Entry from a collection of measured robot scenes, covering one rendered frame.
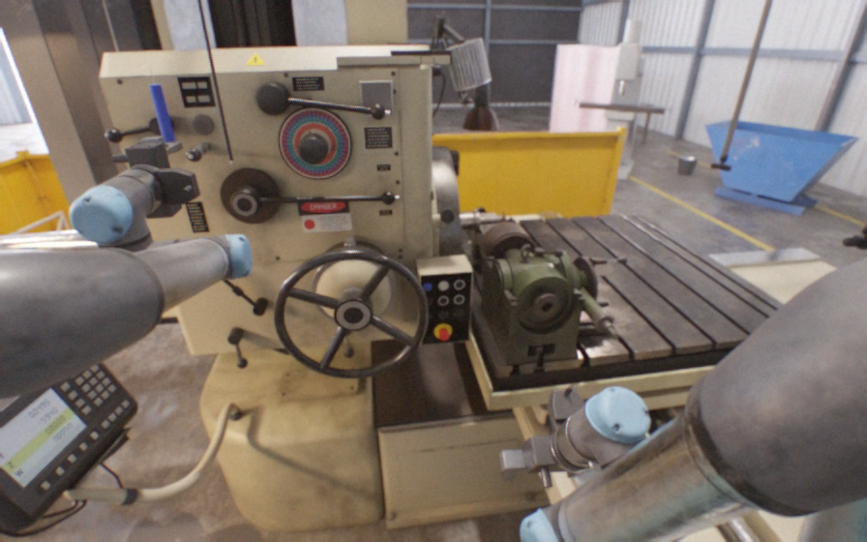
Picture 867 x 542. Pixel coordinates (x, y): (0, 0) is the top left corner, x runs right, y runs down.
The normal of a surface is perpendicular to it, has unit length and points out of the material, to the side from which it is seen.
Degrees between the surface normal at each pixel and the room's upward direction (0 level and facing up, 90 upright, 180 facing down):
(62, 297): 61
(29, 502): 70
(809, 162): 90
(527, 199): 90
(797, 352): 52
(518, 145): 90
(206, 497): 0
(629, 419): 24
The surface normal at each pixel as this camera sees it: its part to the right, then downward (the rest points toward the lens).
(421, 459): 0.14, 0.47
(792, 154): -0.80, 0.29
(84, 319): 0.93, 0.06
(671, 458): -0.99, -0.11
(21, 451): 0.94, -0.25
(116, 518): 0.00, -0.88
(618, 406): 0.17, -0.62
